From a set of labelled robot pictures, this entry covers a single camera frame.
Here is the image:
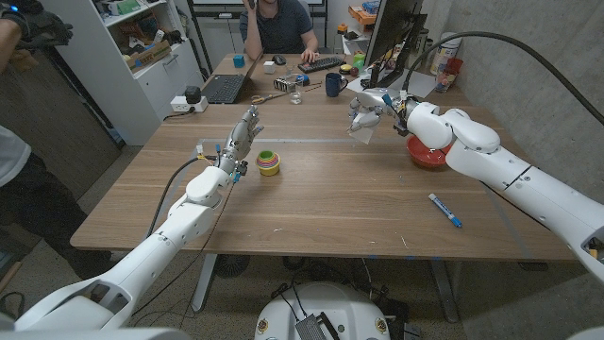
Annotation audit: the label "standing person's right gloved hand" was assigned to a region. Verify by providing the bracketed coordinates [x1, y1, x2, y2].
[0, 0, 76, 52]

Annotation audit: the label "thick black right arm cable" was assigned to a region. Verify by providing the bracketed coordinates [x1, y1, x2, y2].
[400, 30, 604, 127]

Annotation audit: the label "white shelf cabinet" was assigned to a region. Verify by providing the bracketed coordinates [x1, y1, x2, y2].
[21, 0, 205, 146]

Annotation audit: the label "black laptop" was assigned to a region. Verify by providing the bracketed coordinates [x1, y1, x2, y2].
[201, 50, 261, 105]

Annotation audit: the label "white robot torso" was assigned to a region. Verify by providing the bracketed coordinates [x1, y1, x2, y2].
[253, 281, 392, 340]

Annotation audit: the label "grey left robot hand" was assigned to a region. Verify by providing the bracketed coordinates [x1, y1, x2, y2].
[216, 104, 265, 176]

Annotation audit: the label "white canister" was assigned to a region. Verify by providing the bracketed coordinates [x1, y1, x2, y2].
[428, 31, 463, 76]

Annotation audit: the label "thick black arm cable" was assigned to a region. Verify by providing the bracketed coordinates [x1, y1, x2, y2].
[145, 154, 221, 237]
[400, 30, 604, 127]

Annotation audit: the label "dark wood cabinet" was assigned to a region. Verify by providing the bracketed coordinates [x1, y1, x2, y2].
[0, 46, 122, 199]

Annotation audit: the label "white power strip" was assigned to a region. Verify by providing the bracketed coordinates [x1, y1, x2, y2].
[169, 95, 210, 113]

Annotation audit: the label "large white cube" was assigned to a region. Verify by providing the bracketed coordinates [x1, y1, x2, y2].
[348, 123, 377, 145]

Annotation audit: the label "metal clip bundle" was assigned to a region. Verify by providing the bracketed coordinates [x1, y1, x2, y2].
[273, 76, 296, 94]

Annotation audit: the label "black keyboard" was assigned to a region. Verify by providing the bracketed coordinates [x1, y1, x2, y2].
[297, 56, 346, 75]

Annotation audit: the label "blue marker pen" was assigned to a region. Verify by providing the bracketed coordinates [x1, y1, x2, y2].
[428, 193, 463, 230]

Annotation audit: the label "seated person dark shirt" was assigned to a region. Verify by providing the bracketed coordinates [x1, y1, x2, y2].
[238, 0, 320, 65]

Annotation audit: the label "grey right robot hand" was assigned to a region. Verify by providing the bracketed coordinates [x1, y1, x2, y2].
[347, 88, 411, 133]

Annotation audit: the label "black monitor with stand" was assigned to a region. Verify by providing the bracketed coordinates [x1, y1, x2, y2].
[354, 0, 428, 94]

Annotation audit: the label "black round fan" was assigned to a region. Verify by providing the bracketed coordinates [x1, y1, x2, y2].
[214, 253, 251, 279]

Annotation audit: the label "red snack can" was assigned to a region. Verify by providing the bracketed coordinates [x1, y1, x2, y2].
[434, 57, 464, 94]

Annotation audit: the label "white paper sheet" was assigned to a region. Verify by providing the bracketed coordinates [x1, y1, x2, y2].
[346, 68, 438, 99]

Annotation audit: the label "standing person's right forearm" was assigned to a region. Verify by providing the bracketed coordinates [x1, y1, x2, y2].
[0, 18, 30, 73]

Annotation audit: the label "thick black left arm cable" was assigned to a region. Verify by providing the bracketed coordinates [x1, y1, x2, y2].
[145, 154, 221, 237]

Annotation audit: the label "clear drinking glass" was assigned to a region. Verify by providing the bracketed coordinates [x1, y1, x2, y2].
[288, 77, 304, 105]

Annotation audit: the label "standing person black trousers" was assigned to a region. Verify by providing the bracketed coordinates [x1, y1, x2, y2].
[0, 125, 114, 282]

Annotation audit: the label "orange box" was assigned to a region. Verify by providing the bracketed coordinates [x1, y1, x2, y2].
[347, 4, 378, 26]

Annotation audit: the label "red bowl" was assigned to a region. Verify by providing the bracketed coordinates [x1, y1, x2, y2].
[406, 134, 454, 170]

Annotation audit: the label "black electronics box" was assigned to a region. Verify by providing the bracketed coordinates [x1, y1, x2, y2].
[294, 311, 341, 340]

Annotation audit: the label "dark blue mug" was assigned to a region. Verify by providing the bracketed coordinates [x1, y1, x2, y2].
[325, 72, 349, 98]

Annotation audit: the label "cardboard box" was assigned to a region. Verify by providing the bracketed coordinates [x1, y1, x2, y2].
[125, 40, 174, 73]

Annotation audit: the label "grey table leg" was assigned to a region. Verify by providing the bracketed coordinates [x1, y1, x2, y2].
[191, 253, 219, 314]
[428, 258, 461, 325]

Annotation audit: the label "scissors with yellow handles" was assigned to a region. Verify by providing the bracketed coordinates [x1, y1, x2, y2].
[250, 92, 289, 105]

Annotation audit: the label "stacked colourful cups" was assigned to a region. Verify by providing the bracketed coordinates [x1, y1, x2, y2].
[255, 149, 282, 178]

